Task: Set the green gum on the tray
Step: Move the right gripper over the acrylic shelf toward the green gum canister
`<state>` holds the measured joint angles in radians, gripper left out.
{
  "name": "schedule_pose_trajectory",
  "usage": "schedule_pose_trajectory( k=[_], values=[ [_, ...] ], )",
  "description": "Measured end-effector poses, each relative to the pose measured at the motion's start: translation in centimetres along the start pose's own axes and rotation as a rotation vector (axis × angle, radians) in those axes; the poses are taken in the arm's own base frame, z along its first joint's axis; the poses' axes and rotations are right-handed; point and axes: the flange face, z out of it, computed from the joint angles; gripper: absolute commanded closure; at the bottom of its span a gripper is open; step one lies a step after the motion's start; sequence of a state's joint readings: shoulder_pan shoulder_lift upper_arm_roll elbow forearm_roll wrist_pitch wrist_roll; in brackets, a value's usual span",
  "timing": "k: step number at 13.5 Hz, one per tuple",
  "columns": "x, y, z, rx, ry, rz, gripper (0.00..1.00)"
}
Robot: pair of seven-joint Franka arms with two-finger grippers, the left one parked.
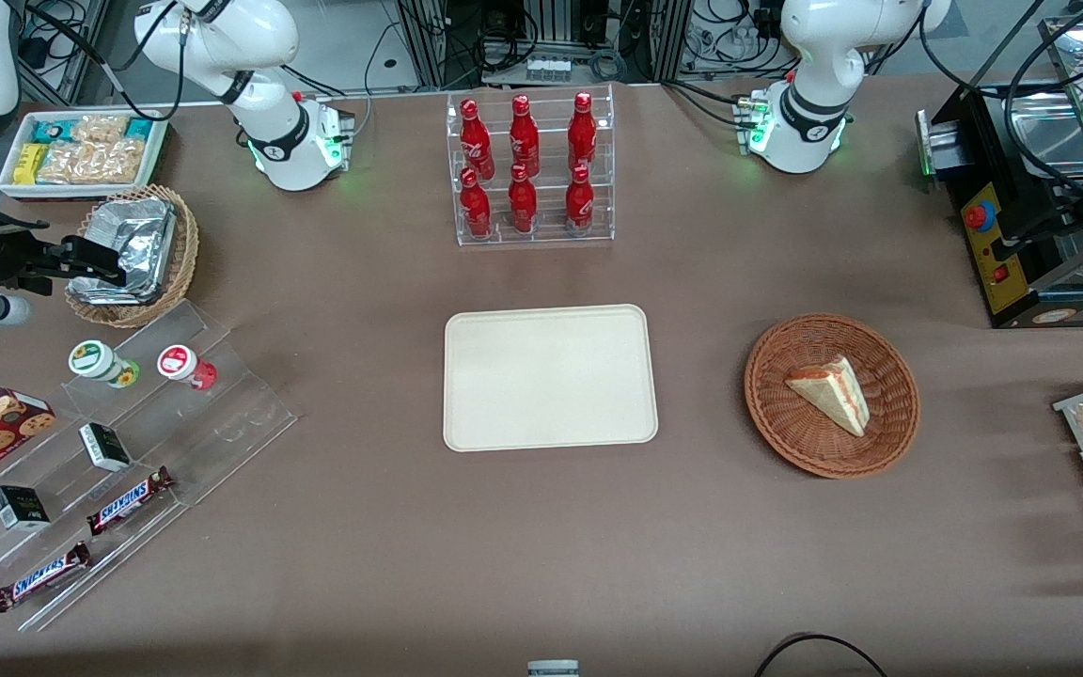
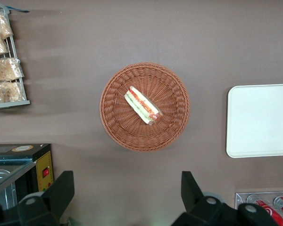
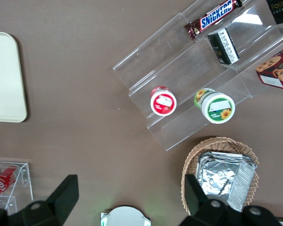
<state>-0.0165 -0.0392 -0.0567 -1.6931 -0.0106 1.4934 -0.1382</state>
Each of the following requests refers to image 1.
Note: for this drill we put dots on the brown round wicker basket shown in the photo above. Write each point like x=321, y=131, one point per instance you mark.
x=786, y=414

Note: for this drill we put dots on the teal snack packet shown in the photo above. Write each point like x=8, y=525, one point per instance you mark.
x=51, y=132
x=139, y=128

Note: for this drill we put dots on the clear cracker bag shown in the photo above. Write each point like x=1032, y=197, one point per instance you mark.
x=100, y=128
x=90, y=162

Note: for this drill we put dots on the red-lid yogurt cup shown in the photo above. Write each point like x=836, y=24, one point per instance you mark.
x=180, y=363

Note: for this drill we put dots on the small grey device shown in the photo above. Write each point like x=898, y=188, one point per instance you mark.
x=553, y=669

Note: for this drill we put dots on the small black box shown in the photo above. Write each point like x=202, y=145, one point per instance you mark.
x=105, y=447
x=20, y=508

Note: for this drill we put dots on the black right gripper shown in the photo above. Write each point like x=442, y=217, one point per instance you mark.
x=6, y=256

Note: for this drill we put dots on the yellow snack packet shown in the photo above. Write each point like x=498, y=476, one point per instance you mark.
x=28, y=164

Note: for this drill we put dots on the white power strip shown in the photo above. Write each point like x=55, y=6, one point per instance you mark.
x=549, y=68

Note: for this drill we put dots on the clear acrylic stepped stand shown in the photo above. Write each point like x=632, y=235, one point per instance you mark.
x=212, y=423

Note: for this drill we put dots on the metal equipment rack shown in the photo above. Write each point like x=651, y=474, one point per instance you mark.
x=541, y=23

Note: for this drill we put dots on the black metal machine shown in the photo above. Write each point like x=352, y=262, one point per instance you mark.
x=1021, y=244

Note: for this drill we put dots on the clear acrylic bottle rack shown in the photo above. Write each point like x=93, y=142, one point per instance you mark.
x=546, y=235

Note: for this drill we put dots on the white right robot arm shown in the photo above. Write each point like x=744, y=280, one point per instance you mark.
x=259, y=38

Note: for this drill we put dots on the red cola bottle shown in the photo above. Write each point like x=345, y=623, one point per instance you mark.
x=524, y=136
x=579, y=201
x=582, y=133
x=522, y=203
x=475, y=207
x=475, y=141

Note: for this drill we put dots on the snickers chocolate bar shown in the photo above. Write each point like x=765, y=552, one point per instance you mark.
x=128, y=501
x=41, y=576

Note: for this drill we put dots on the cream plastic tray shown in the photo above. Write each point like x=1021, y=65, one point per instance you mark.
x=551, y=376

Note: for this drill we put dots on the white rectangular snack tray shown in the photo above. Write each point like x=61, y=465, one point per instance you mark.
x=81, y=191

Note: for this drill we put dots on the green-lid yogurt cup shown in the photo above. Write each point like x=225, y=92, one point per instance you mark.
x=95, y=361

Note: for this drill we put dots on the light oval wicker basket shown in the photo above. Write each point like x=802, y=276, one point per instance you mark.
x=186, y=244

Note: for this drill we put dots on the silver foil containers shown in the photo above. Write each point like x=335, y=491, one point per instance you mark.
x=142, y=235

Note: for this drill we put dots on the wrapped triangle sandwich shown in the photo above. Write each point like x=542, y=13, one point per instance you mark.
x=833, y=393

